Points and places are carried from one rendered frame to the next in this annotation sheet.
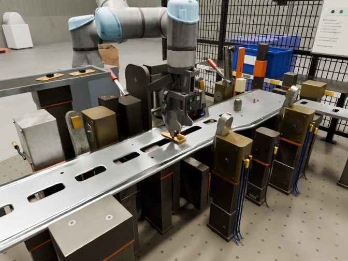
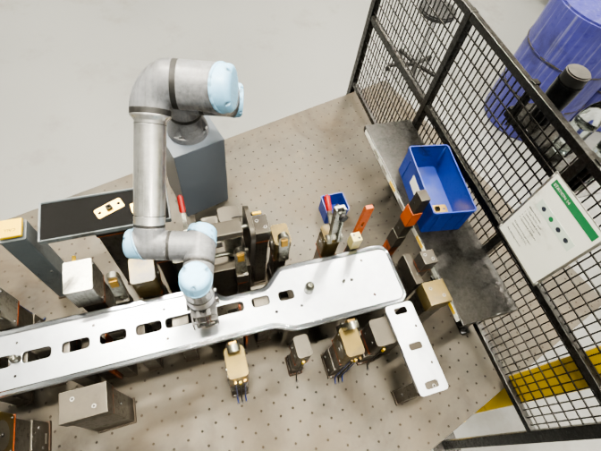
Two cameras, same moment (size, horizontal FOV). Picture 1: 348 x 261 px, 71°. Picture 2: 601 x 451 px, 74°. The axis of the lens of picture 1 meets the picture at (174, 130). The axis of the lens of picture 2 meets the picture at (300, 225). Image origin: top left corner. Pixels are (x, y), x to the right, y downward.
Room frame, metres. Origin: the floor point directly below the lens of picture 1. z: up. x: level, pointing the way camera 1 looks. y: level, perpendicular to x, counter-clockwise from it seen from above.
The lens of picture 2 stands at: (0.38, -0.32, 2.24)
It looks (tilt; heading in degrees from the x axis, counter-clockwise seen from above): 59 degrees down; 15
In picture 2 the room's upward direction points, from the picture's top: 13 degrees clockwise
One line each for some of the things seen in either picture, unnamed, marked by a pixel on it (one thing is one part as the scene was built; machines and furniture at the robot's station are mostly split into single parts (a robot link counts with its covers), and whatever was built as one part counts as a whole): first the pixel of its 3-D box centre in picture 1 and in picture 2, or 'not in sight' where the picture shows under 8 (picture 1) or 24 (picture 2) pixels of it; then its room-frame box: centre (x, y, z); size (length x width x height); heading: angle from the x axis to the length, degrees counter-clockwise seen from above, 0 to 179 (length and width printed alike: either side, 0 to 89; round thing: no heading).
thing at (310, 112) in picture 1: (292, 153); (342, 358); (0.79, -0.45, 0.87); 0.12 x 0.07 x 0.35; 43
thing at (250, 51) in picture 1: (259, 59); (434, 187); (1.46, -0.50, 1.10); 0.30 x 0.17 x 0.13; 35
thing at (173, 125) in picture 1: (174, 125); not in sight; (0.64, 0.00, 1.06); 0.06 x 0.03 x 0.09; 43
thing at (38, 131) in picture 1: (50, 180); (99, 296); (0.58, 0.37, 0.90); 0.13 x 0.08 x 0.41; 43
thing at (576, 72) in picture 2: not in sight; (557, 97); (1.58, -0.67, 1.52); 0.07 x 0.07 x 0.18
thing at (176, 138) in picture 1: (173, 134); not in sight; (0.67, 0.00, 1.01); 0.08 x 0.04 x 0.01; 43
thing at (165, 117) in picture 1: (169, 108); not in sight; (0.65, 0.01, 1.10); 0.05 x 0.02 x 0.09; 133
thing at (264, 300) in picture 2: (208, 158); (260, 316); (0.79, -0.13, 0.84); 0.12 x 0.05 x 0.29; 43
